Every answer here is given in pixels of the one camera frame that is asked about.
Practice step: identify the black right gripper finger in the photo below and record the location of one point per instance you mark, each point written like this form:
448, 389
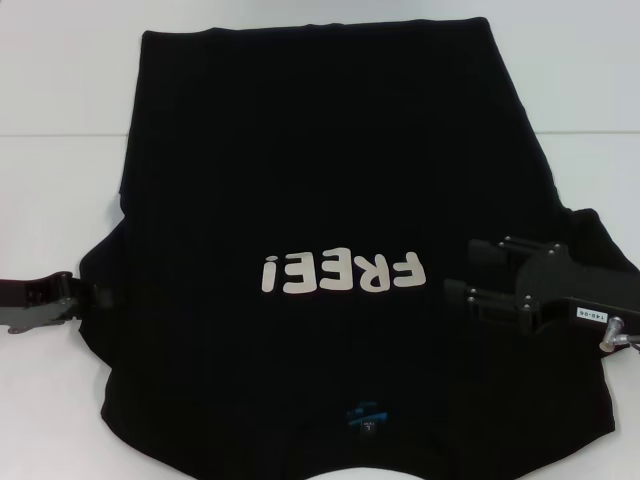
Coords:
492, 254
485, 301

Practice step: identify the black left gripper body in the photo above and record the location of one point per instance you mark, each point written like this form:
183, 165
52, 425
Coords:
30, 302

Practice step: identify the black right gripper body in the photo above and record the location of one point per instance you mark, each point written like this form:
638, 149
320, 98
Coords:
550, 280

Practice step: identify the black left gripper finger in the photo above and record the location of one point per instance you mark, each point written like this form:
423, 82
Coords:
95, 296

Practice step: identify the black shirt with FREE print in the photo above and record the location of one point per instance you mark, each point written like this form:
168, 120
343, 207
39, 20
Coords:
320, 150

